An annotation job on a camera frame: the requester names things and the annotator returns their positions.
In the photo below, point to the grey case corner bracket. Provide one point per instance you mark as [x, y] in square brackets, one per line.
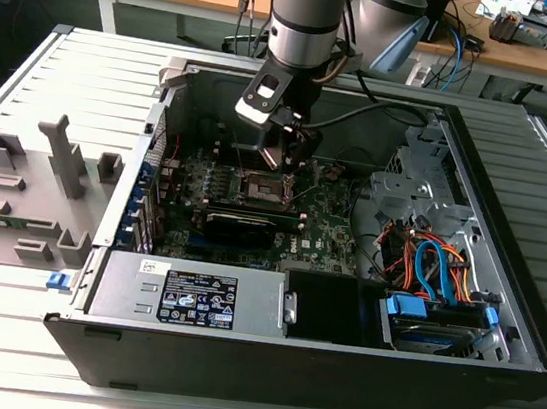
[172, 72]

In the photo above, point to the small black upright box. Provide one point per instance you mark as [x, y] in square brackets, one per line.
[436, 14]

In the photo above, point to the CPU cooler heatsink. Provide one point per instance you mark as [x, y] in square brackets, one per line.
[504, 25]

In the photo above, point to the hard disk with blue carrier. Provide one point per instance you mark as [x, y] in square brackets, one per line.
[432, 339]

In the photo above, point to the grey drive unit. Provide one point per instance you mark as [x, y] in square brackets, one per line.
[535, 33]

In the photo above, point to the metal CPU locking lever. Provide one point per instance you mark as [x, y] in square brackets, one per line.
[308, 184]
[239, 155]

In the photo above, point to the black grey PC case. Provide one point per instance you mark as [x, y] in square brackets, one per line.
[231, 370]

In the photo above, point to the silver metal drive cage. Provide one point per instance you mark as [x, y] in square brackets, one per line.
[406, 192]

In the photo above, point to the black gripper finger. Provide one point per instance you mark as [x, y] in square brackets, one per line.
[276, 138]
[309, 143]

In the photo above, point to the silver green CPU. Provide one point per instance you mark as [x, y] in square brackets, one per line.
[270, 158]

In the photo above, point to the round coin cell battery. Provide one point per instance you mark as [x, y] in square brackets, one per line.
[334, 172]

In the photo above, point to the white depth camera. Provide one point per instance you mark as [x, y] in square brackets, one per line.
[256, 109]

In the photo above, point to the silver power supply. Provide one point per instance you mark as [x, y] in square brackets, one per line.
[121, 285]

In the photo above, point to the blue plastic latch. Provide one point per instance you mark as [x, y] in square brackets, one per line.
[57, 281]

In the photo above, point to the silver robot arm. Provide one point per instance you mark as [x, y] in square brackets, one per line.
[302, 22]

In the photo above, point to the black chair base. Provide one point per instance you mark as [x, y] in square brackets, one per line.
[245, 39]

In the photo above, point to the green motherboard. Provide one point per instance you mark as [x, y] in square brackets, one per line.
[322, 221]

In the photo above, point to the grey parts rack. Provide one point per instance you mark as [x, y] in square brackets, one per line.
[44, 184]

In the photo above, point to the CPU socket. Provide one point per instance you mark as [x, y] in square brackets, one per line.
[260, 188]

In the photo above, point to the white paper sheet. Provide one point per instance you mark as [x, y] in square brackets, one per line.
[496, 4]

